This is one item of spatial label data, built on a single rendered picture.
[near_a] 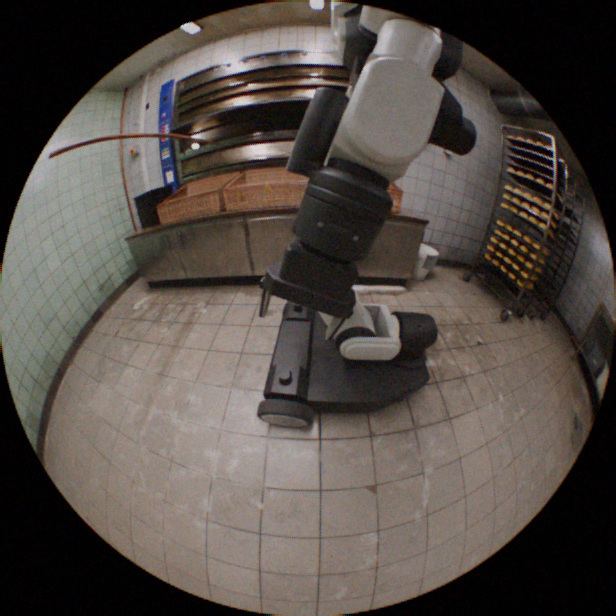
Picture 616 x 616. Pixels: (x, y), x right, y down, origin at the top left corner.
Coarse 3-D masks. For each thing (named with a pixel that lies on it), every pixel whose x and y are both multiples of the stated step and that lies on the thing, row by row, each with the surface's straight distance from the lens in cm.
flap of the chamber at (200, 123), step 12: (228, 108) 177; (240, 108) 174; (252, 108) 174; (264, 108) 175; (276, 108) 175; (288, 108) 175; (300, 108) 175; (192, 120) 191; (204, 120) 189; (216, 120) 190; (228, 120) 191; (180, 132) 206; (192, 132) 209
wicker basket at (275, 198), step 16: (240, 176) 157; (256, 176) 167; (272, 176) 164; (304, 176) 161; (224, 192) 128; (240, 192) 124; (256, 192) 121; (272, 192) 119; (288, 192) 118; (240, 208) 125
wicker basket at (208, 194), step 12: (204, 180) 188; (216, 180) 182; (228, 180) 151; (180, 192) 188; (192, 192) 194; (204, 192) 186; (216, 192) 131; (168, 204) 155; (180, 204) 148; (192, 204) 142; (204, 204) 137; (216, 204) 177; (168, 216) 158; (180, 216) 150; (192, 216) 144
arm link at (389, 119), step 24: (384, 72) 18; (408, 72) 19; (360, 96) 16; (384, 96) 17; (408, 96) 17; (432, 96) 19; (360, 120) 15; (384, 120) 16; (408, 120) 16; (432, 120) 18; (360, 144) 15; (384, 144) 15; (408, 144) 16
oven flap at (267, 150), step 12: (240, 144) 183; (252, 144) 179; (264, 144) 176; (276, 144) 173; (288, 144) 171; (204, 156) 196; (216, 156) 188; (228, 156) 182; (240, 156) 177; (252, 156) 173; (264, 156) 170; (276, 156) 165; (288, 156) 163; (192, 168) 198; (204, 168) 187; (216, 168) 184
